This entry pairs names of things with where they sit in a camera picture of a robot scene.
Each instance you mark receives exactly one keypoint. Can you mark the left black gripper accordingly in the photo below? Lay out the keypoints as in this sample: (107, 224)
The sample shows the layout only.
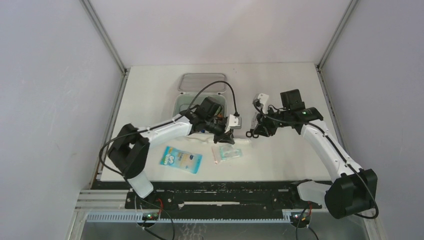
(223, 137)

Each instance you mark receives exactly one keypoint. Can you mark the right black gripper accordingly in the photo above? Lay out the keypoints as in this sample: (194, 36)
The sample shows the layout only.
(264, 121)

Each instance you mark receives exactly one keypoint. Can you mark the black handled scissors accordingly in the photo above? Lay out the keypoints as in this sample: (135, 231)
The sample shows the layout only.
(251, 134)

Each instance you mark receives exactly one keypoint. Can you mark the white medicine kit box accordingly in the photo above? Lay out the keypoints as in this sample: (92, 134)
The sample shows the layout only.
(195, 87)

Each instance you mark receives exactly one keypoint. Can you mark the white gauze pad packet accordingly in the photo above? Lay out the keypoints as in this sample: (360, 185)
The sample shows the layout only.
(242, 141)

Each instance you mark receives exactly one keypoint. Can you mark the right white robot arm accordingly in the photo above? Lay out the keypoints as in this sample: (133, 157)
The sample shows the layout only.
(352, 190)

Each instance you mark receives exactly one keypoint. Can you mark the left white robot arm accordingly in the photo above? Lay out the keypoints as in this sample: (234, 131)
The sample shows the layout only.
(129, 150)

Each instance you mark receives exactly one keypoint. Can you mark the clear bandage packet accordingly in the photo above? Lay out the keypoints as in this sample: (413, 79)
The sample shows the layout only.
(225, 152)

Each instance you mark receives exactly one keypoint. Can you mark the blue cotton swab packet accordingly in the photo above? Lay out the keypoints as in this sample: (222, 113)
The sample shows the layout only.
(183, 160)

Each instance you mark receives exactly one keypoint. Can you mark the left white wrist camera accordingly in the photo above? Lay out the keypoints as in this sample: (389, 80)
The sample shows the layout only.
(233, 123)

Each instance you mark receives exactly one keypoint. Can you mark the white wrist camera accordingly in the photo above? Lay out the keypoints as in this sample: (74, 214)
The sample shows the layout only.
(233, 123)
(260, 101)

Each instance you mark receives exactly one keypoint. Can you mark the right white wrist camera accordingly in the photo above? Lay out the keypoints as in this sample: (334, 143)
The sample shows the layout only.
(260, 101)

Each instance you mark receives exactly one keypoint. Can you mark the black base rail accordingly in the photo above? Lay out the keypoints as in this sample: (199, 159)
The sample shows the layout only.
(240, 200)

